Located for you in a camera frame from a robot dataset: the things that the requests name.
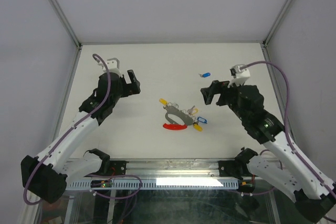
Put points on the blue tag key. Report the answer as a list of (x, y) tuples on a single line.
[(202, 120), (205, 75)]

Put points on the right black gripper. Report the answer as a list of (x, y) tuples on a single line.
[(217, 87)]

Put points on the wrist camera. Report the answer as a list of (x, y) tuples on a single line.
[(113, 65), (240, 74)]

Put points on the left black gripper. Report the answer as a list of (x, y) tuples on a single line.
[(132, 88)]

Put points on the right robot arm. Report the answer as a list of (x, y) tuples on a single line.
[(311, 191)]

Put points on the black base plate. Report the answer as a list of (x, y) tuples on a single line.
[(233, 168), (115, 167)]

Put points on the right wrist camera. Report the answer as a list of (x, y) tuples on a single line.
[(240, 74)]

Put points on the red handle keyring holder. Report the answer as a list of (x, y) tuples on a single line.
[(179, 119)]

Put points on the white slotted cable duct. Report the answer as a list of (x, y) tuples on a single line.
[(171, 183)]

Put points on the aluminium mounting rail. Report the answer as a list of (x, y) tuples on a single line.
[(153, 168)]

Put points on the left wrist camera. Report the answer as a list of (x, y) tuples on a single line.
[(113, 65)]

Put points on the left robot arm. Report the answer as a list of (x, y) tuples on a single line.
[(49, 173)]

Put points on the yellow tag key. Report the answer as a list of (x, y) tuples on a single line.
[(197, 126), (162, 101)]

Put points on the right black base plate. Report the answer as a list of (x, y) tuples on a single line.
[(233, 168)]

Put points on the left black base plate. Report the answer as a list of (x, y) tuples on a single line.
[(115, 167)]

